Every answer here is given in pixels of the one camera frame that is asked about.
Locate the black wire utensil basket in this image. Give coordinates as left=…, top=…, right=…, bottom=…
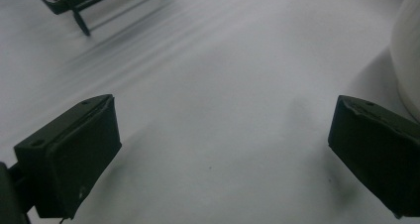
left=30, top=0, right=170, bottom=38

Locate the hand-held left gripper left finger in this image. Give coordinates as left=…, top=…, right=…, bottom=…
left=13, top=94, right=123, bottom=220

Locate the cream ceramic bowl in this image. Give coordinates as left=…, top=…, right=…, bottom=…
left=390, top=0, right=420, bottom=123

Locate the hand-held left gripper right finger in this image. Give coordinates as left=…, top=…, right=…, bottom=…
left=327, top=94, right=420, bottom=218

